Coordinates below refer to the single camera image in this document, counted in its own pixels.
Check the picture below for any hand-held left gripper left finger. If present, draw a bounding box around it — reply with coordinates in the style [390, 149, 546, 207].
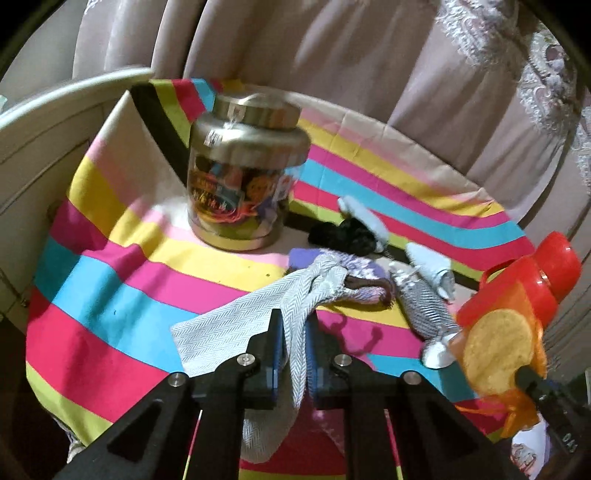
[55, 308, 284, 480]

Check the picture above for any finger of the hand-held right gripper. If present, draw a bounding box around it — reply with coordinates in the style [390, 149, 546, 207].
[515, 364, 560, 408]

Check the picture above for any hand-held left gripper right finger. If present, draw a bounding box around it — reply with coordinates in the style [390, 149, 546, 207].
[305, 314, 527, 480]

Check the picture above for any orange mesh pouch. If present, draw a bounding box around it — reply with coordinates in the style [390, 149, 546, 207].
[455, 277, 550, 439]

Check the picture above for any grey herringbone sock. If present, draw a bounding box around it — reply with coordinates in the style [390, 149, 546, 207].
[388, 261, 462, 370]
[171, 254, 352, 464]

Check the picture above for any purple sock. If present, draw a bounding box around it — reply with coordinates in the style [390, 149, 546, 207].
[287, 248, 395, 305]

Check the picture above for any red orange plastic jug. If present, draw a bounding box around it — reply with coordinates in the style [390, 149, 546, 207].
[456, 232, 583, 361]

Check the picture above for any black sock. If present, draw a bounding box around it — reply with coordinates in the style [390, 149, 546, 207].
[307, 219, 377, 257]

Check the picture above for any light blue sock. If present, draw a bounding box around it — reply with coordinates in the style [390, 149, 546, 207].
[337, 196, 391, 254]
[405, 242, 458, 301]

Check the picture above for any colourful striped cloth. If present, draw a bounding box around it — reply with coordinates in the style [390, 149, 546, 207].
[25, 78, 532, 480]

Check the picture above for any clear jar with gold lid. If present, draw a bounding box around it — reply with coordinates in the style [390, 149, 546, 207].
[187, 84, 311, 252]

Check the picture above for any beige lace-trimmed curtain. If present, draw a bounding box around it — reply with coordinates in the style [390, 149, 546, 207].
[0, 0, 591, 296]

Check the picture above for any white curved headboard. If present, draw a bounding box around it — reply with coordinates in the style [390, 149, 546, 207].
[0, 67, 155, 324]

